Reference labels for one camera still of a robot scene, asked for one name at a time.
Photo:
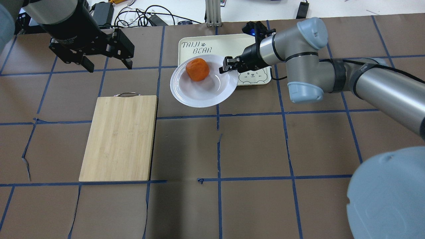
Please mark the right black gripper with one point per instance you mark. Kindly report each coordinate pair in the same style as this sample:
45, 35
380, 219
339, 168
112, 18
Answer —
250, 54

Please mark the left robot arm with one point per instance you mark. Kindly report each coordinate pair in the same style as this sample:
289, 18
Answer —
36, 9

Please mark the aluminium frame post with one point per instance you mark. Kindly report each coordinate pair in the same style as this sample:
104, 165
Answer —
213, 13

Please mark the cream bear tray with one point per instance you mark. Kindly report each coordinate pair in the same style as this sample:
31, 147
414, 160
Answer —
223, 45

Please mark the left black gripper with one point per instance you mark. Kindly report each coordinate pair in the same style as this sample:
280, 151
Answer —
71, 29

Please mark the white round plate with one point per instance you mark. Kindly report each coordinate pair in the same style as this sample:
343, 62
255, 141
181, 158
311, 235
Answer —
214, 89

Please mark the black power adapter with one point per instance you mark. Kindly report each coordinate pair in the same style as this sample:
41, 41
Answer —
302, 10

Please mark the black power brick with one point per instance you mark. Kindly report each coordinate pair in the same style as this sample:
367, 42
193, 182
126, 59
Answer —
102, 13

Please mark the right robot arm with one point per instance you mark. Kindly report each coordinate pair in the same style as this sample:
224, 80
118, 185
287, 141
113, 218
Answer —
386, 192

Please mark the orange fruit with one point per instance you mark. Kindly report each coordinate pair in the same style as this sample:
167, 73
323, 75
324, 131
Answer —
197, 69

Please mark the bamboo cutting board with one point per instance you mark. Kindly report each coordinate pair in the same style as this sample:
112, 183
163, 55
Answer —
120, 142

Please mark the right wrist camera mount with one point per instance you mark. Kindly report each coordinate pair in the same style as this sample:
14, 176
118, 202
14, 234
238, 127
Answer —
257, 30

